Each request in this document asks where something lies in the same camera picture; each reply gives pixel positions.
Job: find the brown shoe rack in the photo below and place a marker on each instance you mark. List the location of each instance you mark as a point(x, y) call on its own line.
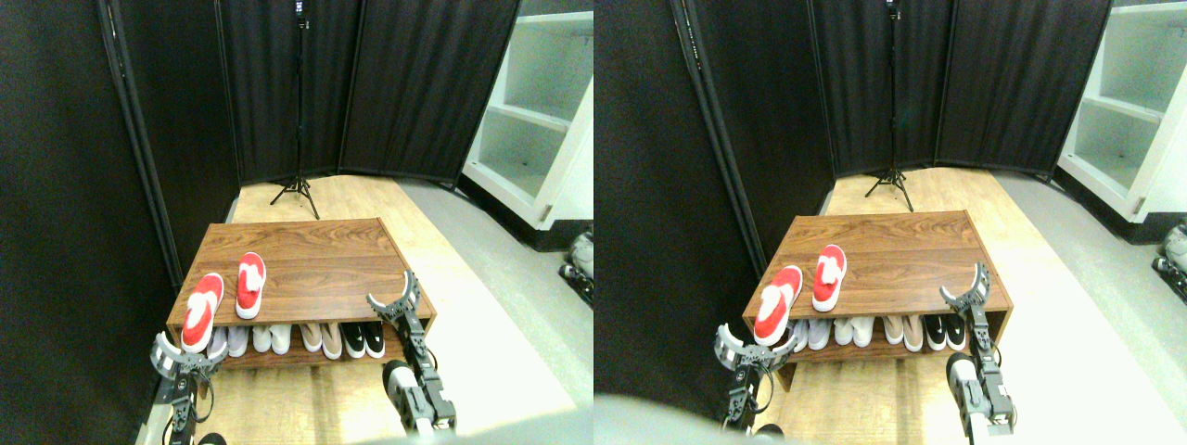
point(315, 269)
point(899, 264)

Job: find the beige shoe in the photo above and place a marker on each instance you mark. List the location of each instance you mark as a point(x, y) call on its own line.
point(892, 331)
point(331, 343)
point(913, 336)
point(311, 337)

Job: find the grey and black device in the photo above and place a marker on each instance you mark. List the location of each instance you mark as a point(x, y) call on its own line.
point(1176, 250)
point(582, 255)

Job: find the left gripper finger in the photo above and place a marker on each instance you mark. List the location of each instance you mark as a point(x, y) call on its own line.
point(217, 357)
point(159, 357)
point(721, 350)
point(785, 350)

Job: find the white shoe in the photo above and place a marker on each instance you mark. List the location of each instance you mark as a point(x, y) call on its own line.
point(261, 339)
point(280, 340)
point(843, 333)
point(861, 333)

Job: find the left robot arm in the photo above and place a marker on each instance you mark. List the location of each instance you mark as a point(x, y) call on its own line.
point(746, 417)
point(185, 425)

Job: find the red shoe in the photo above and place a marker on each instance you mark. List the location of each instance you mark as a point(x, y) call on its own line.
point(248, 297)
point(772, 320)
point(825, 295)
point(197, 324)

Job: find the lilac shoe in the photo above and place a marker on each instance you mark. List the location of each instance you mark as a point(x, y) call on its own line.
point(819, 335)
point(237, 341)
point(219, 345)
point(799, 339)

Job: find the black curtain stand pole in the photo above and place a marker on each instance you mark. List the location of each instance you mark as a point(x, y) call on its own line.
point(719, 139)
point(139, 139)

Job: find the white shelf unit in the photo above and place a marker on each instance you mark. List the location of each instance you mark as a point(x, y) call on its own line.
point(1113, 130)
point(519, 139)

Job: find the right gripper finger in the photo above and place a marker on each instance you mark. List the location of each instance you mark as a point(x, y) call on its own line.
point(982, 287)
point(413, 295)
point(955, 304)
point(385, 311)

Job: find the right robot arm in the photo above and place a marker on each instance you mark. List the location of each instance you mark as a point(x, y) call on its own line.
point(990, 399)
point(427, 399)

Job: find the black shoe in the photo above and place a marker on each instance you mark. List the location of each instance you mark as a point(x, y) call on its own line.
point(353, 343)
point(374, 341)
point(935, 335)
point(955, 334)

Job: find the black tripod stand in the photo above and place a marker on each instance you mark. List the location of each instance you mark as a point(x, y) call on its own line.
point(300, 93)
point(894, 93)

